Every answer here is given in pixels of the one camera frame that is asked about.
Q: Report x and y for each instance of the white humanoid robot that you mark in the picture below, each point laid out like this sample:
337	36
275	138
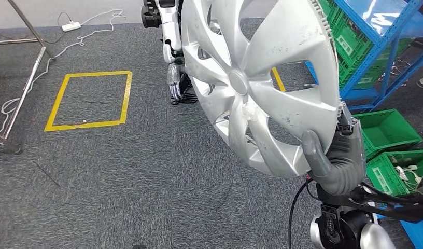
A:
172	27

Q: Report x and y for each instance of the small white plastic parts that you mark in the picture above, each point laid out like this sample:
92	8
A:
407	172

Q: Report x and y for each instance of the steel table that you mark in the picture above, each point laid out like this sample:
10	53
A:
23	92

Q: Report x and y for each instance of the silver plastic wheel hubcap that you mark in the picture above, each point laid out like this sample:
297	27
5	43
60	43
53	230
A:
283	44

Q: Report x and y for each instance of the chrome stool base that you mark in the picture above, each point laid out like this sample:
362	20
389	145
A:
398	67

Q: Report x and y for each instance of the empty green plastic crate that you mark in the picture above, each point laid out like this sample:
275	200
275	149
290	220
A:
386	130

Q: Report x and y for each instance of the white power strip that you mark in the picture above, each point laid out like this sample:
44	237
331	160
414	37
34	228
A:
71	26

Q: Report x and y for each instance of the yellow floor tape square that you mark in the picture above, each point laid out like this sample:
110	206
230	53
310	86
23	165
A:
91	73
278	79

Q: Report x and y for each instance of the green crate with parts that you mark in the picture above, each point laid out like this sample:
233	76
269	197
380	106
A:
379	175

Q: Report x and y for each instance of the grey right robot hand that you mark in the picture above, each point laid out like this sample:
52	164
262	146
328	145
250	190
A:
345	165

